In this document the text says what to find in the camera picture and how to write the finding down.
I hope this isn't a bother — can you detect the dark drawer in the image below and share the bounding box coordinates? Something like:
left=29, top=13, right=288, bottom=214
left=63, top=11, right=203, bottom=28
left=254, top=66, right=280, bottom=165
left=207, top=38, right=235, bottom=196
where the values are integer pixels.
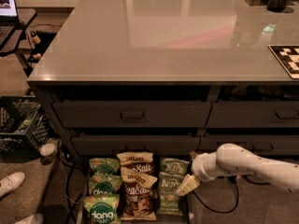
left=199, top=135, right=299, bottom=156
left=207, top=101, right=299, bottom=128
left=52, top=101, right=211, bottom=128
left=72, top=135, right=200, bottom=156

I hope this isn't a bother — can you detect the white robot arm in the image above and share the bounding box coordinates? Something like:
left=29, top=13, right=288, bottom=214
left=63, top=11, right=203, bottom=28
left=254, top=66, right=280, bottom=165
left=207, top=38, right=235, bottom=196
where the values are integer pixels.
left=176, top=143, right=299, bottom=196

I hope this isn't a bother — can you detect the middle left dark drawer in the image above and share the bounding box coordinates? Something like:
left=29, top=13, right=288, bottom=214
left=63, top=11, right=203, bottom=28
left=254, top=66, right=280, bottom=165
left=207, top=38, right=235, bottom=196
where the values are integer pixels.
left=72, top=135, right=200, bottom=156

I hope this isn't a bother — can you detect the black laptop stand table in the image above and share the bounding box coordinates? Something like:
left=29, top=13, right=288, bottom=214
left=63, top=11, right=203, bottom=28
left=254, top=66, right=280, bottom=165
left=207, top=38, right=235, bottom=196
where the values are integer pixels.
left=0, top=8, right=37, bottom=77

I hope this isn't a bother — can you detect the front brown sea salt bag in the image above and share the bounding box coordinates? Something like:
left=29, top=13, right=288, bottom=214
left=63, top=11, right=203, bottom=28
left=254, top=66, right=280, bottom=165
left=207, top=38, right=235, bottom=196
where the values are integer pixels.
left=120, top=166, right=158, bottom=221

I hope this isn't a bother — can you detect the black plastic crate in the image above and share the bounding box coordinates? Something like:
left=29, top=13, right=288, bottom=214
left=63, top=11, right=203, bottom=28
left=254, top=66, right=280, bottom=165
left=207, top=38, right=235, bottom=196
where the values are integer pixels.
left=0, top=96, right=49, bottom=157

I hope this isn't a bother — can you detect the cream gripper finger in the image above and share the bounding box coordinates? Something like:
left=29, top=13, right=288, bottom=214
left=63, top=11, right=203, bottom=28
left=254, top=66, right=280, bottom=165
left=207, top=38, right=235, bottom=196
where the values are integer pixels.
left=176, top=187, right=188, bottom=196

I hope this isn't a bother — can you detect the top left dark drawer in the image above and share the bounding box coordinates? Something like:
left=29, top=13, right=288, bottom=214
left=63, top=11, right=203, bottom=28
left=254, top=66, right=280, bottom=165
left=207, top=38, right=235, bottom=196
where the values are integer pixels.
left=52, top=101, right=211, bottom=128

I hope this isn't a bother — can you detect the rear green kettle chip bag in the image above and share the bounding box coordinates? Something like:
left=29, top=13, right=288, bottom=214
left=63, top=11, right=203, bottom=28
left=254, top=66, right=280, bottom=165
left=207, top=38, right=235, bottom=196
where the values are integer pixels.
left=160, top=158, right=189, bottom=175

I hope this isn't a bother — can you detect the green jalapeno kettle chip bag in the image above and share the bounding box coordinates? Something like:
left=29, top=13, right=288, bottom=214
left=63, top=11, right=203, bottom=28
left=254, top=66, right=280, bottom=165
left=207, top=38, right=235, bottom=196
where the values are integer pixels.
left=158, top=172, right=184, bottom=217

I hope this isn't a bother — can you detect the front green dang bag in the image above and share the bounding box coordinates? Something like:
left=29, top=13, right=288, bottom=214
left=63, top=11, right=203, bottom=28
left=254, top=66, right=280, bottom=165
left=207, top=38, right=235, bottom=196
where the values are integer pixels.
left=83, top=194, right=121, bottom=224

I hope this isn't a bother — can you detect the rear green dang bag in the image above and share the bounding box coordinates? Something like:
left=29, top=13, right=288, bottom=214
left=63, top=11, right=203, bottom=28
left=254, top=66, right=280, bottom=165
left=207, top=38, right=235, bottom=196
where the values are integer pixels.
left=89, top=158, right=120, bottom=175

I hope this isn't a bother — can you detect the open laptop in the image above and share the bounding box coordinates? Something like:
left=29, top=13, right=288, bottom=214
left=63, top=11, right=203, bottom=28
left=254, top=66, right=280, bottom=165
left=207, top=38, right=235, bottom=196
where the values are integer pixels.
left=0, top=0, right=19, bottom=49

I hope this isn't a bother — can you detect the brown sea salt bag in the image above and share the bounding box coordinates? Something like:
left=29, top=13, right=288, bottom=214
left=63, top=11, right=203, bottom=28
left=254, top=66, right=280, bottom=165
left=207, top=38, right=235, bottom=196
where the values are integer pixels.
left=117, top=152, right=155, bottom=175
left=120, top=166, right=158, bottom=221

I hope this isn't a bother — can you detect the middle right dark drawer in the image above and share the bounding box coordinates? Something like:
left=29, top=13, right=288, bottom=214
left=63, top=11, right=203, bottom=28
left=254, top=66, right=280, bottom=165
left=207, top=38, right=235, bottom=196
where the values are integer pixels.
left=199, top=135, right=299, bottom=156

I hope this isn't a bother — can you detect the checkered marker board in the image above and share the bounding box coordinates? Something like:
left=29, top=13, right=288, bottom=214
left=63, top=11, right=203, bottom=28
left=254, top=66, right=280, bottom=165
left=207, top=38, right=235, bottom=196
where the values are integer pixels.
left=268, top=45, right=299, bottom=79

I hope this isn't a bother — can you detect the black power cable right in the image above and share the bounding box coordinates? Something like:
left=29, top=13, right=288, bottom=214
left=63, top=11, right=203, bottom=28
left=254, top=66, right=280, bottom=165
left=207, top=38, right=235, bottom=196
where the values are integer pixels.
left=190, top=175, right=272, bottom=215

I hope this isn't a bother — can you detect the top right dark drawer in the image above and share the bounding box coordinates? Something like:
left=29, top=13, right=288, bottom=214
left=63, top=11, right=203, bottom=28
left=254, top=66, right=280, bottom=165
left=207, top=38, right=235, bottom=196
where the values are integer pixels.
left=207, top=101, right=299, bottom=128

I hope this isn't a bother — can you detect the middle green dang bag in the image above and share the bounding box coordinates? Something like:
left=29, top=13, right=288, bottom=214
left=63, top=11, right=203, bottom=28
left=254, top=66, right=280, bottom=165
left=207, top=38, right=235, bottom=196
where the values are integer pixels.
left=89, top=175, right=122, bottom=195

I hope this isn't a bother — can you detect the green dang bag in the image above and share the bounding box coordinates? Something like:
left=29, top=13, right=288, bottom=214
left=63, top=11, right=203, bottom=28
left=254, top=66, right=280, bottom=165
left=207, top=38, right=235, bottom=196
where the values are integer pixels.
left=89, top=175, right=122, bottom=195
left=89, top=158, right=120, bottom=175
left=83, top=194, right=121, bottom=224

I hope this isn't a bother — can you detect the dark counter cabinet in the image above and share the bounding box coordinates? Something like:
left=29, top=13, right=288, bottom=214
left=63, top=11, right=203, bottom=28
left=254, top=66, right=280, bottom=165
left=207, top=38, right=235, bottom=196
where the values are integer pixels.
left=28, top=0, right=299, bottom=168

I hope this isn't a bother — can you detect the black power cable left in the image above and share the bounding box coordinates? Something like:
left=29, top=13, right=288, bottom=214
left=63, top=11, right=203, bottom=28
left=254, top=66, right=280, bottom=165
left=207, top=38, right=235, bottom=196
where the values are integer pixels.
left=57, top=140, right=84, bottom=224

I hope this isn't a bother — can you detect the white paper cup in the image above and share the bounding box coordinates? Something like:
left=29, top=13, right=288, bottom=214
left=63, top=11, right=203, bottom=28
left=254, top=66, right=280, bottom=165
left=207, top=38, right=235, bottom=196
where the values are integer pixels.
left=40, top=143, right=56, bottom=158

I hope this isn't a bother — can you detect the rear brown sea salt bag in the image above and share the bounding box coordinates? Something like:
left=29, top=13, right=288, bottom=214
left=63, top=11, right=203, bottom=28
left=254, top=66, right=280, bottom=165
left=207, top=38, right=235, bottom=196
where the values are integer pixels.
left=117, top=152, right=155, bottom=175

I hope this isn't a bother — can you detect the black power cable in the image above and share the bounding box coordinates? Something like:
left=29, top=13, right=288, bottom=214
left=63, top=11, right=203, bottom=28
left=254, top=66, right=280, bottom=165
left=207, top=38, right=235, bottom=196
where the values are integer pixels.
left=190, top=175, right=272, bottom=215
left=57, top=140, right=84, bottom=224

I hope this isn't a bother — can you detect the white shoe lower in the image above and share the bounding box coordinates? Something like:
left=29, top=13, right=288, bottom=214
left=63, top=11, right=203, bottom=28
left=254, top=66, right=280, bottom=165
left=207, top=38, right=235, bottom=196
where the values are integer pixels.
left=15, top=213, right=44, bottom=224

